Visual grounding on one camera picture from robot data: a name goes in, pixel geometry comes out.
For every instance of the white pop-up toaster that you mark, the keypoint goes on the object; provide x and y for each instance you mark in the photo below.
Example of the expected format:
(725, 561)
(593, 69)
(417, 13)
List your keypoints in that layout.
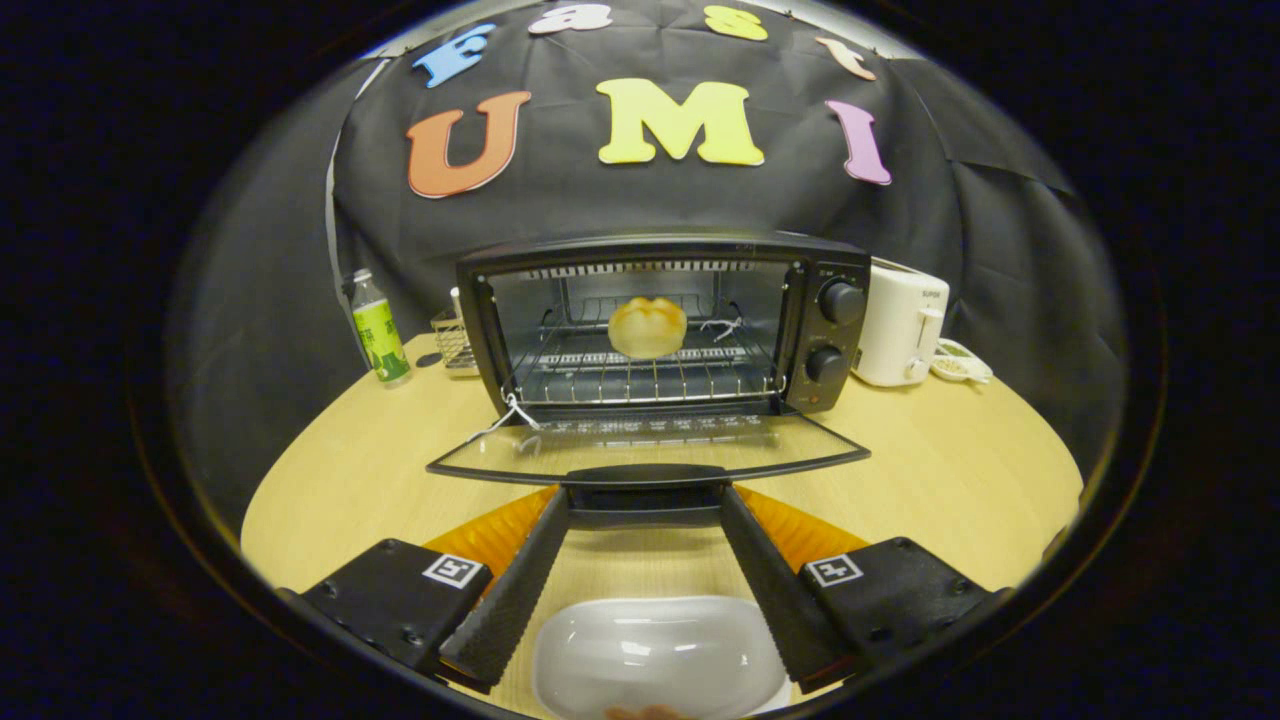
(895, 325)

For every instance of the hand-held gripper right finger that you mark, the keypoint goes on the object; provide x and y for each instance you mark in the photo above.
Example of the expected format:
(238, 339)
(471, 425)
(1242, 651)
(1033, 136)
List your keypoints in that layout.
(775, 595)

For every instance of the golden bread bun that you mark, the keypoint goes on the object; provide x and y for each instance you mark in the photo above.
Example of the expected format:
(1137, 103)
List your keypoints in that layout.
(647, 328)

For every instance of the white divided snack dish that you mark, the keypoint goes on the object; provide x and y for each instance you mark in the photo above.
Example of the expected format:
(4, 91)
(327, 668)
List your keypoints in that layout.
(962, 365)

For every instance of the white square plate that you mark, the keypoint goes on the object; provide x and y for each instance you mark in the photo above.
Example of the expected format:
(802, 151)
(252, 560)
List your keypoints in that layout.
(655, 655)

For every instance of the green label water bottle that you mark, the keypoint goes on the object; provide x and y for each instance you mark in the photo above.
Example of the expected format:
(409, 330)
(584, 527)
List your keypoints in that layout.
(381, 335)

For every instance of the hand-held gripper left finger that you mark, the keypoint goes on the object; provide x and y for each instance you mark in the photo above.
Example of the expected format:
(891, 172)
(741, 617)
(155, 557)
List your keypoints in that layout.
(515, 595)

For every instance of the black toaster oven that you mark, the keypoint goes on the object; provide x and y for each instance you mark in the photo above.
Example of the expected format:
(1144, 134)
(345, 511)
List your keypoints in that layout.
(830, 330)

